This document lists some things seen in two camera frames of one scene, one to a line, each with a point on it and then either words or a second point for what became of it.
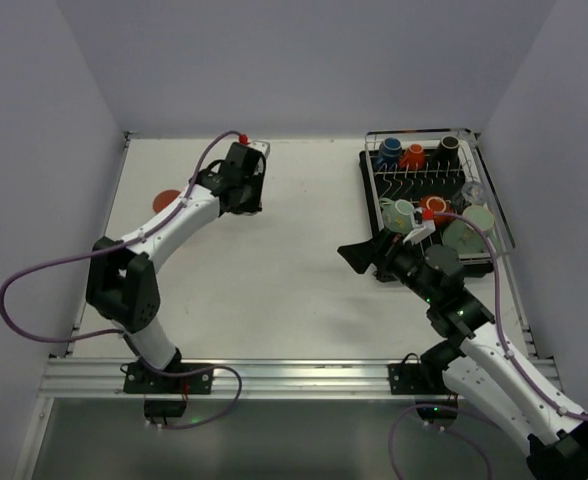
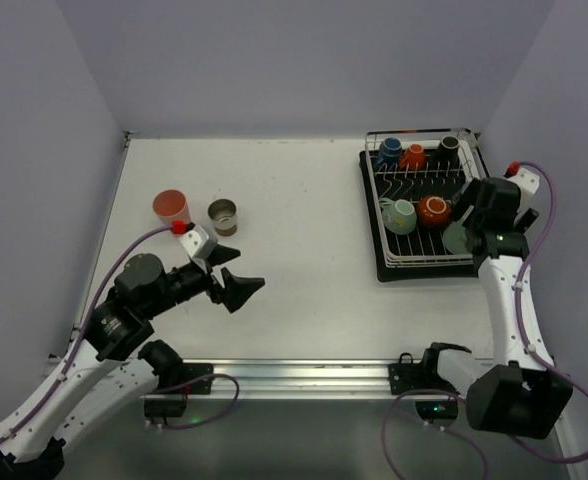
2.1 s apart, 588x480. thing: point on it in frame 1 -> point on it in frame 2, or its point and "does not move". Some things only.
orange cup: x=413 y=158 does not move
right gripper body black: x=381 y=254 -> x=463 y=201
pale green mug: x=399 y=215 does not move
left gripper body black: x=253 y=185 -> x=216 y=282
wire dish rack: x=433 y=186 does not move
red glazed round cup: x=439 y=204 does not move
